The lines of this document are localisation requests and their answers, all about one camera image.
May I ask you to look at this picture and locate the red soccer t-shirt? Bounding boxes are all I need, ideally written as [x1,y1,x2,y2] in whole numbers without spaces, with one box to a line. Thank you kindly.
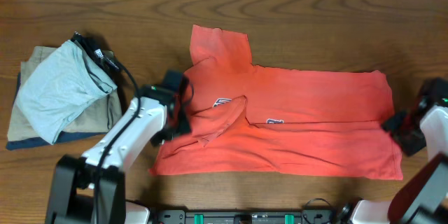
[151,25,403,180]

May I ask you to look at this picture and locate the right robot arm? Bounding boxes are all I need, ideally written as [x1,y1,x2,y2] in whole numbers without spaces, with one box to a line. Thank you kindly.
[341,77,447,224]

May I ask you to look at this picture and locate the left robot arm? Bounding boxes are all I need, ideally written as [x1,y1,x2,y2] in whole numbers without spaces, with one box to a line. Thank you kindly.
[45,71,191,224]

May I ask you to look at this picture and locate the beige folded garment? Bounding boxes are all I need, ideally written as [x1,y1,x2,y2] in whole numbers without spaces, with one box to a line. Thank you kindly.
[7,46,122,141]

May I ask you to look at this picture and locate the black folded garment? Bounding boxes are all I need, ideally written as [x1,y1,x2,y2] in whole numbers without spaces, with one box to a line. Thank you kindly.
[71,31,121,76]

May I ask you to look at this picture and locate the light grey folded shirt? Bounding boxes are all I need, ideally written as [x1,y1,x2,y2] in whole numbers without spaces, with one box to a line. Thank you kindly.
[15,41,117,144]

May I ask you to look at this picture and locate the navy blue folded garment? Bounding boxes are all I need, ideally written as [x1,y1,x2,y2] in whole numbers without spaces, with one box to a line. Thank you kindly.
[6,72,102,151]

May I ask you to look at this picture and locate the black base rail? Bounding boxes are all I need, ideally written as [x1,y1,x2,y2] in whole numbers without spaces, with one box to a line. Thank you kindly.
[125,197,351,224]

